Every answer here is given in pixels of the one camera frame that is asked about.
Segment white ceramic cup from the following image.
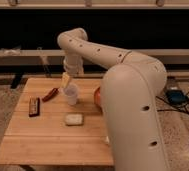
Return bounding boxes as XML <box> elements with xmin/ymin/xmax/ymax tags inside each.
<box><xmin>63</xmin><ymin>84</ymin><xmax>78</xmax><ymax>105</ymax></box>

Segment red brown marker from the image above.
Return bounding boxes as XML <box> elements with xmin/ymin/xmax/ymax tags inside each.
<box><xmin>42</xmin><ymin>88</ymin><xmax>59</xmax><ymax>102</ymax></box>

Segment orange bowl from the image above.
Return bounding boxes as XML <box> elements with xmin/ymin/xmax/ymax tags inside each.
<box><xmin>94</xmin><ymin>87</ymin><xmax>102</xmax><ymax>108</ymax></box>

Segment white sponge block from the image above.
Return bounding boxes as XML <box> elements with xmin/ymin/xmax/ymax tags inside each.
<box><xmin>65</xmin><ymin>114</ymin><xmax>84</xmax><ymax>126</ymax></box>

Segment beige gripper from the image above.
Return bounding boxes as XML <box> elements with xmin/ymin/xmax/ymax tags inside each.
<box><xmin>61</xmin><ymin>59</ymin><xmax>84</xmax><ymax>88</ymax></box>

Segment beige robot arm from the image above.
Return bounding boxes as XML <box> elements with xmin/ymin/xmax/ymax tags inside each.
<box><xmin>57</xmin><ymin>28</ymin><xmax>170</xmax><ymax>171</ymax></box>

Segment wooden table board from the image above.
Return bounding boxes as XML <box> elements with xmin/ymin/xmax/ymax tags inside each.
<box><xmin>0</xmin><ymin>78</ymin><xmax>113</xmax><ymax>166</ymax></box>

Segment blue power adapter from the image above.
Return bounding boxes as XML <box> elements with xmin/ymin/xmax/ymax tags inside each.
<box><xmin>166</xmin><ymin>89</ymin><xmax>186</xmax><ymax>105</ymax></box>

